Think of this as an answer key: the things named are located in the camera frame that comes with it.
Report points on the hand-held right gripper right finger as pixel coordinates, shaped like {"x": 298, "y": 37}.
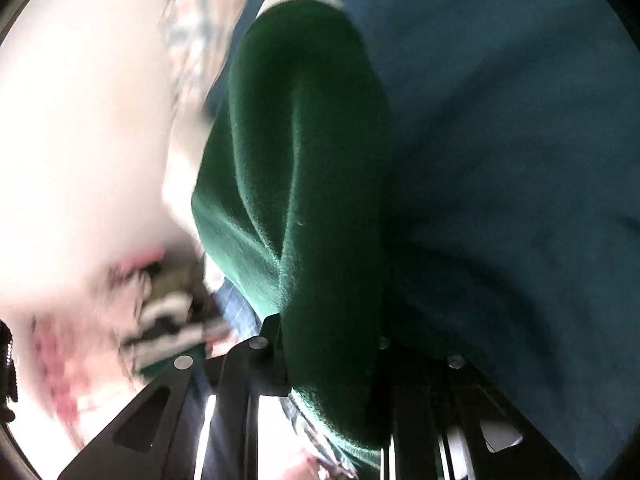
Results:
{"x": 430, "y": 410}

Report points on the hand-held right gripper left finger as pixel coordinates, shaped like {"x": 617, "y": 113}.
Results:
{"x": 270, "y": 360}

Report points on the green and cream varsity jacket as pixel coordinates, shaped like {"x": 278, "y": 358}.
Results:
{"x": 300, "y": 210}

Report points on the clothes rack with hanging clothes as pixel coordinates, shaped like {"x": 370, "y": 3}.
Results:
{"x": 170, "y": 310}

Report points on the plaid blanket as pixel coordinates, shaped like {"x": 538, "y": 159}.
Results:
{"x": 200, "y": 25}

